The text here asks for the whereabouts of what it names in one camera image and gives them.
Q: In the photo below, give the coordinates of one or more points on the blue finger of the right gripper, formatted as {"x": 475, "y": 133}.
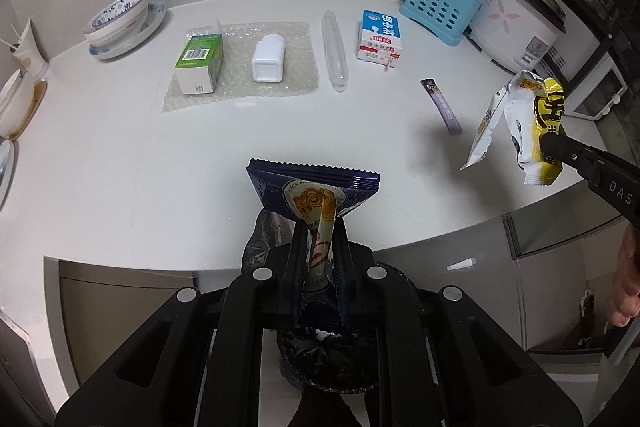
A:
{"x": 580, "y": 156}

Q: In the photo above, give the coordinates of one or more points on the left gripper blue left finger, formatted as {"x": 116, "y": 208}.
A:
{"x": 295, "y": 262}

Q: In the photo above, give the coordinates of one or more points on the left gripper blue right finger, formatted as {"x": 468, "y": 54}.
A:
{"x": 339, "y": 249}

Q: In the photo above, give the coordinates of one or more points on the yellow white snack wrapper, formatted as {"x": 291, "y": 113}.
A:
{"x": 531, "y": 106}

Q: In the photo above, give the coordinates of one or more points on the blue snack wrapper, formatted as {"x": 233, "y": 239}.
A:
{"x": 315, "y": 195}

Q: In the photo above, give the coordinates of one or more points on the purple stick sachet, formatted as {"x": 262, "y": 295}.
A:
{"x": 452, "y": 124}

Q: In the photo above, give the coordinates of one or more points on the clear plastic tube wrapper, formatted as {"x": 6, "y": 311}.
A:
{"x": 334, "y": 51}

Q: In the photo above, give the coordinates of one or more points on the blue white milk carton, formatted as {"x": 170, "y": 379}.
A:
{"x": 379, "y": 40}

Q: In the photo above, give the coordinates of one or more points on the white pill bottle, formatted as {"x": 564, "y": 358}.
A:
{"x": 268, "y": 59}

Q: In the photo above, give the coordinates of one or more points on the green white medicine box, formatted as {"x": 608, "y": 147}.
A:
{"x": 199, "y": 64}

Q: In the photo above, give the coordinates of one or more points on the black trash bin with bag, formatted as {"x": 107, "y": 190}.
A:
{"x": 316, "y": 350}

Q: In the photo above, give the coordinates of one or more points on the person's right hand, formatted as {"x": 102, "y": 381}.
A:
{"x": 624, "y": 303}

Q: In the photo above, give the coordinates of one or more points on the white microwave oven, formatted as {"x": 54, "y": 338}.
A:
{"x": 592, "y": 82}

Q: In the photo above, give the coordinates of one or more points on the white rice cooker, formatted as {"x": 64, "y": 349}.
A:
{"x": 517, "y": 34}

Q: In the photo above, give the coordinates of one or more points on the blue utensil holder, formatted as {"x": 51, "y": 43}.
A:
{"x": 446, "y": 19}

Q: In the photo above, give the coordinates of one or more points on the bubble wrap sheet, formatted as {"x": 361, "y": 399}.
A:
{"x": 300, "y": 71}

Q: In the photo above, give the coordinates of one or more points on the blue white porcelain plate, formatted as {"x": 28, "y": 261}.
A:
{"x": 156, "y": 14}

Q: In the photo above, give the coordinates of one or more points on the patterned plate at edge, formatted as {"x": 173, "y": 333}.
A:
{"x": 7, "y": 163}

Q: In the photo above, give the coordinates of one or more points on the blue white porcelain bowl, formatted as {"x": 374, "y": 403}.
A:
{"x": 115, "y": 20}

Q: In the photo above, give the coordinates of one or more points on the white cup with sticks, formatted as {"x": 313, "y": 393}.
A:
{"x": 27, "y": 53}

